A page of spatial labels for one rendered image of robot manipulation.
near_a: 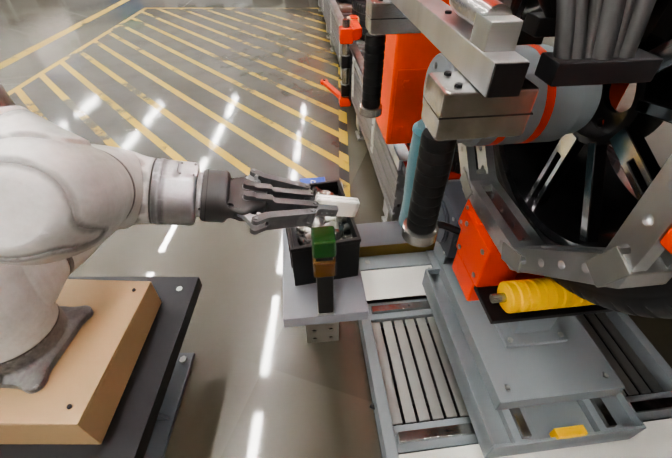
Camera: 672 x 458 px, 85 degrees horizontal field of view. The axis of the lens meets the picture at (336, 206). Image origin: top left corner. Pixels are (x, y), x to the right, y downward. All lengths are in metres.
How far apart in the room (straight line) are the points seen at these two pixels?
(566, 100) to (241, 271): 1.17
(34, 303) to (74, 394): 0.18
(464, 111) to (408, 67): 0.65
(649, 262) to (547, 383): 0.59
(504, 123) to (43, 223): 0.39
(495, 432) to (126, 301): 0.88
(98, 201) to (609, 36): 0.43
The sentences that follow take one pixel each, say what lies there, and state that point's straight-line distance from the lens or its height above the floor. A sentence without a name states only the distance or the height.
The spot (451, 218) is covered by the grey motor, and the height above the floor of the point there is 0.38.
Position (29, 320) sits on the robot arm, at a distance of 0.86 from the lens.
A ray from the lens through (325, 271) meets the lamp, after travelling 0.64.
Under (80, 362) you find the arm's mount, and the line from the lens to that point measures 0.91.
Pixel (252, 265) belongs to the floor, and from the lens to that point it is 1.45.
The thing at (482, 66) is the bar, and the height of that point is 0.97.
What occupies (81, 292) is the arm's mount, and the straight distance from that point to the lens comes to 1.03.
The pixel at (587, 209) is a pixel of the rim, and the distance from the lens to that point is 0.72.
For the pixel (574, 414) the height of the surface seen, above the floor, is 0.15.
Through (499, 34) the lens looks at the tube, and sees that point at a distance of 0.36.
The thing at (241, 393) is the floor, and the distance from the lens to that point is 1.20.
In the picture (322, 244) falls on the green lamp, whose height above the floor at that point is 0.66.
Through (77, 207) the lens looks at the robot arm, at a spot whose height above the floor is 0.90.
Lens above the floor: 1.08
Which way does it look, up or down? 41 degrees down
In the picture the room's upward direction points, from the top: straight up
